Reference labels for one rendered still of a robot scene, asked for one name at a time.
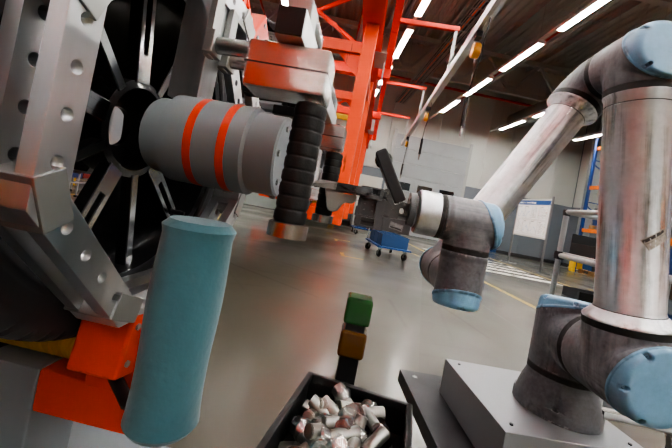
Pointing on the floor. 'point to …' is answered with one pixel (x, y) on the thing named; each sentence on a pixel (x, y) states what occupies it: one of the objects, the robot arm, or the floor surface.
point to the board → (533, 222)
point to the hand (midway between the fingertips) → (320, 182)
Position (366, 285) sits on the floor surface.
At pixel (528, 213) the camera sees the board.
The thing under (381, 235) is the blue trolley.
